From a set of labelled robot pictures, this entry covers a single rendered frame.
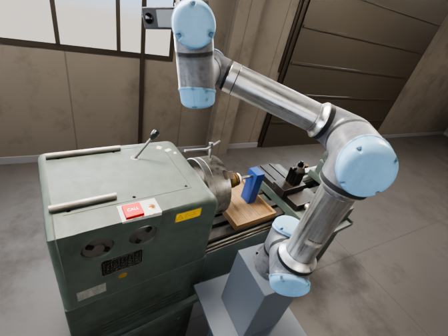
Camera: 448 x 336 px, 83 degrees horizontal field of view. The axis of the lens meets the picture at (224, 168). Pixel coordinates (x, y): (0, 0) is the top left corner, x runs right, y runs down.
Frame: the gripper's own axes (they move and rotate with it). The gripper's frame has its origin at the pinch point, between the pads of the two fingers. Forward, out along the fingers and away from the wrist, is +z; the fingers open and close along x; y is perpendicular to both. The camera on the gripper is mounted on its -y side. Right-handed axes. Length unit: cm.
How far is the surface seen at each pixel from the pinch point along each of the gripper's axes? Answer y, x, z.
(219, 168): 9, -64, 20
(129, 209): -26, -53, -15
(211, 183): 4, -67, 12
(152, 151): -21, -53, 25
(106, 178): -36, -50, 2
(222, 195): 8, -74, 11
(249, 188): 28, -93, 37
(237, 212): 18, -102, 28
